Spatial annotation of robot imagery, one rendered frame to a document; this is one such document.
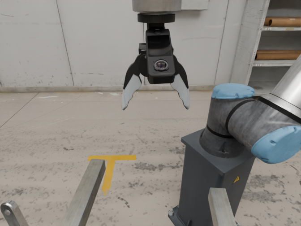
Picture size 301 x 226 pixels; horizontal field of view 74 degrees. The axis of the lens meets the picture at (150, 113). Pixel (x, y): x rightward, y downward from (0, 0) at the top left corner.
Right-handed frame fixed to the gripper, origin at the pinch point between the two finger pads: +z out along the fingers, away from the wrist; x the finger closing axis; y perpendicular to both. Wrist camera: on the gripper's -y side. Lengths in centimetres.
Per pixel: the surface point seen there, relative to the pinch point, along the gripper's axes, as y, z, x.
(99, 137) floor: 114, 94, 48
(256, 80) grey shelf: 224, 79, -154
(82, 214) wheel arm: -19.6, 7.8, 12.7
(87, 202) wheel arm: -17.5, 7.8, 12.4
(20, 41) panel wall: 224, 24, 160
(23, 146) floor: 103, 94, 115
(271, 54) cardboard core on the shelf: 195, 36, -145
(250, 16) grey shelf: 207, -4, -116
